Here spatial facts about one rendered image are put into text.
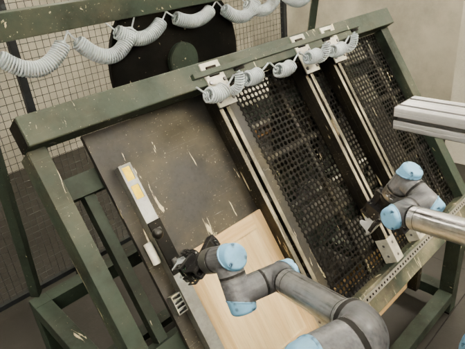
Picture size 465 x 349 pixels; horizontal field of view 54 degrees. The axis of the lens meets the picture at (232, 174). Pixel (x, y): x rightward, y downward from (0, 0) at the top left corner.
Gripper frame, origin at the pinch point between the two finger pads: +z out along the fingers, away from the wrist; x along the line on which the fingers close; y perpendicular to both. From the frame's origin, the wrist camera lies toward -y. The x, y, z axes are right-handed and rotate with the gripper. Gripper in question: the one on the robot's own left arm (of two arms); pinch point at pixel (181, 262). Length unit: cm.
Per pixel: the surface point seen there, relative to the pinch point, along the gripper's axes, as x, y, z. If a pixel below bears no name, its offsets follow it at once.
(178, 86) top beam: -42, -51, 4
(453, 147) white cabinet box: 208, -364, 123
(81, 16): -88, -57, 28
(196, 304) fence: 16.5, 3.4, 9.4
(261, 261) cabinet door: 30.3, -28.8, 11.8
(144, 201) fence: -21.2, -10.3, 9.4
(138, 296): 0.6, 12.3, 18.4
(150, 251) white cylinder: -8.0, 0.5, 10.6
